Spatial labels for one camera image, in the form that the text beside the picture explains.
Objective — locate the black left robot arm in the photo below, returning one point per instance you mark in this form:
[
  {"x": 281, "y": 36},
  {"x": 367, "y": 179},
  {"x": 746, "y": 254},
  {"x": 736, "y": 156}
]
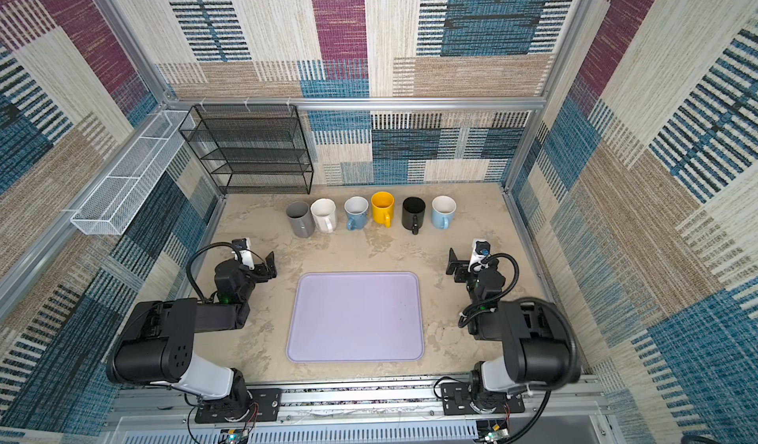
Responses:
[{"x": 156, "y": 345}]

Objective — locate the white wire mesh basket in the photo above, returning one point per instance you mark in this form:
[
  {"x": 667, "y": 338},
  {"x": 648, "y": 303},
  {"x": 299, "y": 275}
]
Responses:
[{"x": 112, "y": 206}]

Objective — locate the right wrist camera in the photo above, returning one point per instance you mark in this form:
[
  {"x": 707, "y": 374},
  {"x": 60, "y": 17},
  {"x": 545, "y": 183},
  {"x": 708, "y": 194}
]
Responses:
[{"x": 481, "y": 249}]

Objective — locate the black wire mesh shelf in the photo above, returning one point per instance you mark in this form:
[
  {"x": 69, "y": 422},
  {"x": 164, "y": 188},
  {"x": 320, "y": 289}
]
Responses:
[{"x": 250, "y": 148}]

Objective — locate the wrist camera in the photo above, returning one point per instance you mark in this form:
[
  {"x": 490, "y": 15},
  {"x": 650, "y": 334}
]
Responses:
[
  {"x": 481, "y": 249},
  {"x": 247, "y": 256}
]

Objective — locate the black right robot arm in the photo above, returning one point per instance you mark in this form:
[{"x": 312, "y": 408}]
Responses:
[{"x": 539, "y": 349}]

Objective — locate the grey mug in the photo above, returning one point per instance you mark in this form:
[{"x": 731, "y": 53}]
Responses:
[{"x": 300, "y": 219}]

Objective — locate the teal dotted floral mug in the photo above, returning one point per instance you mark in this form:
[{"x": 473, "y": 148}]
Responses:
[{"x": 357, "y": 208}]

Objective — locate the white pink mug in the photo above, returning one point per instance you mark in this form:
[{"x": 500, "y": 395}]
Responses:
[{"x": 324, "y": 212}]

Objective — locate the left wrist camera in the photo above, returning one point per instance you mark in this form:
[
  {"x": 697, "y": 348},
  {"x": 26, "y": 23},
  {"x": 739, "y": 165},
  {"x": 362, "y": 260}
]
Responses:
[{"x": 247, "y": 256}]

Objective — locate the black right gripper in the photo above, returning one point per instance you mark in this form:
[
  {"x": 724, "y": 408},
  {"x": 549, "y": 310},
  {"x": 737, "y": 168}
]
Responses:
[{"x": 463, "y": 266}]

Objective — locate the lavender tray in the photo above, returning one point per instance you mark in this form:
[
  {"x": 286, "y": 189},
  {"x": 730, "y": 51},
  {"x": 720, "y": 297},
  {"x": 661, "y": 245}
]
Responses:
[{"x": 345, "y": 317}]

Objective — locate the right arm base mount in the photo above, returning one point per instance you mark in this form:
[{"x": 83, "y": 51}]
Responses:
[{"x": 460, "y": 398}]

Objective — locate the yellow mug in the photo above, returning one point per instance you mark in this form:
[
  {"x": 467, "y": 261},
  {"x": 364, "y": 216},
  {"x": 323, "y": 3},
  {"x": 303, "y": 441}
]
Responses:
[{"x": 383, "y": 204}]

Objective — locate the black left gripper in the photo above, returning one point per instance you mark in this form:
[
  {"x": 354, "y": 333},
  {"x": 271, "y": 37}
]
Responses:
[{"x": 264, "y": 276}]

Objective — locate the black mug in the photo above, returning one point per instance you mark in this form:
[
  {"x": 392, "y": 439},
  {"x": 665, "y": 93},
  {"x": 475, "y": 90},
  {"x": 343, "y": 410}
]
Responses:
[{"x": 413, "y": 211}]

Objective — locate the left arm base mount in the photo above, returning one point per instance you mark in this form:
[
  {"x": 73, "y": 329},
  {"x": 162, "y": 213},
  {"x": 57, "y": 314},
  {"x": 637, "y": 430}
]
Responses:
[{"x": 242, "y": 405}]

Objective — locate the light blue mug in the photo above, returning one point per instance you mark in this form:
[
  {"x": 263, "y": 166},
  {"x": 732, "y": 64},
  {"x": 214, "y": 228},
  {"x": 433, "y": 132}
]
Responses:
[{"x": 443, "y": 210}]

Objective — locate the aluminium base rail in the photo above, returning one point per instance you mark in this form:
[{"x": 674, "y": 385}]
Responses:
[{"x": 411, "y": 409}]

